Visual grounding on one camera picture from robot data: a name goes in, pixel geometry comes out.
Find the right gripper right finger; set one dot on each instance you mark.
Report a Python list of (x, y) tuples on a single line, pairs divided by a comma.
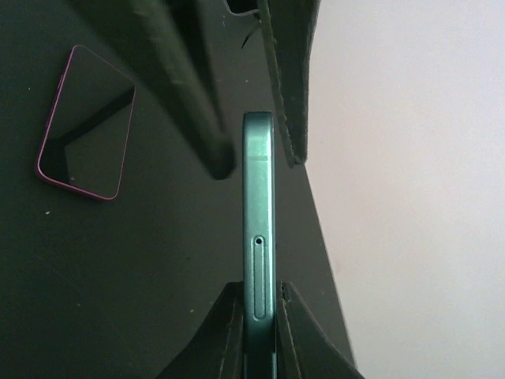
[(303, 349)]

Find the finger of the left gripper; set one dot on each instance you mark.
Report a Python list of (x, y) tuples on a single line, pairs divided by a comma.
[(287, 28), (163, 43)]

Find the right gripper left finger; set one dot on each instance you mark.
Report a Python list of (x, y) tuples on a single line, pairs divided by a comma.
[(216, 350)]

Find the teal phone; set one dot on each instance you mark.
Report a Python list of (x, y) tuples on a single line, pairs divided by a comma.
[(258, 191)]

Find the pink-edged phone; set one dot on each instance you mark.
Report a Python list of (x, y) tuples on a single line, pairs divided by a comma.
[(87, 130)]

